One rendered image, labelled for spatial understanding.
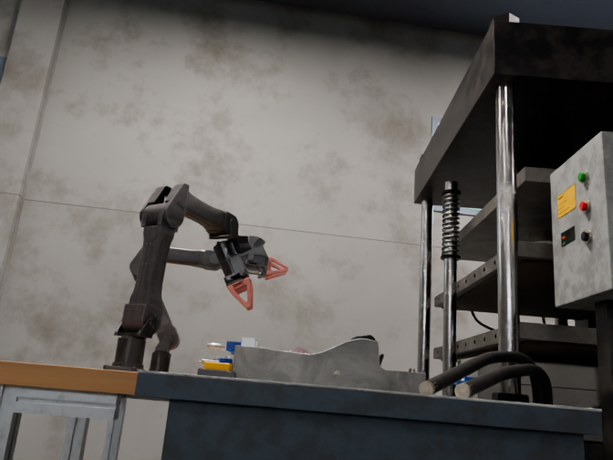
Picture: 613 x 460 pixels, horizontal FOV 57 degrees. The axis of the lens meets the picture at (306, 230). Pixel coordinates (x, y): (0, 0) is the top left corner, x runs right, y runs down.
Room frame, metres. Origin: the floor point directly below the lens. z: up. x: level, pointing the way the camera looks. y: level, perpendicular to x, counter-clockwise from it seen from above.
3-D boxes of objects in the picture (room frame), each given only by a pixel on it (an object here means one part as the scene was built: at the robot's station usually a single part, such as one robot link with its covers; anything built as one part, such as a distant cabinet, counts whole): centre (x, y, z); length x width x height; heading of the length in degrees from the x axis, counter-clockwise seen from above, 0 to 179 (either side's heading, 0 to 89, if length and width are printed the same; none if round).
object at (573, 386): (2.17, -0.90, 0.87); 0.50 x 0.27 x 0.17; 89
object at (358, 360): (1.63, -0.09, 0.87); 0.50 x 0.26 x 0.14; 89
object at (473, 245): (2.22, -1.04, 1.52); 1.10 x 0.70 x 0.05; 179
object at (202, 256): (1.93, 0.43, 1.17); 0.30 x 0.09 x 0.12; 96
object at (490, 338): (2.22, -1.03, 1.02); 1.10 x 0.74 x 0.05; 179
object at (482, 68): (2.22, -0.98, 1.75); 1.30 x 0.84 x 0.61; 179
